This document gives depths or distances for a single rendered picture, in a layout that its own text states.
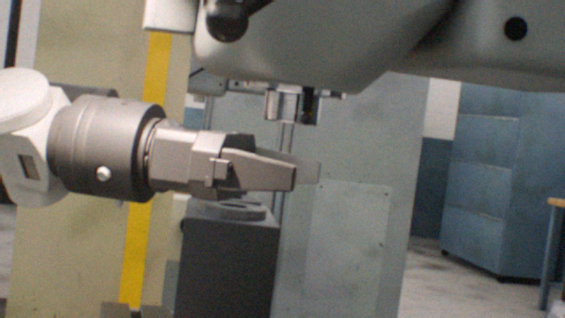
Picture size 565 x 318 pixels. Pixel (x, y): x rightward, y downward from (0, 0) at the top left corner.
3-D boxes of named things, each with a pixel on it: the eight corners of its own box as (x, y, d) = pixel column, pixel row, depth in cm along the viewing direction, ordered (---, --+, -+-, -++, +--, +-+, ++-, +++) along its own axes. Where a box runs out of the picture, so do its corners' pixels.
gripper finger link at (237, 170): (293, 199, 67) (217, 187, 69) (298, 158, 67) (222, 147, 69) (289, 200, 66) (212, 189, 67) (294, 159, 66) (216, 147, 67)
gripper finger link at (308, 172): (320, 155, 77) (253, 146, 78) (316, 191, 77) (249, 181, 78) (323, 155, 78) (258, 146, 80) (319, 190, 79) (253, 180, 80)
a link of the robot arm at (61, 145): (77, 143, 70) (-47, 125, 72) (103, 231, 77) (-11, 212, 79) (129, 59, 78) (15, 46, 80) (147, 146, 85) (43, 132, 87)
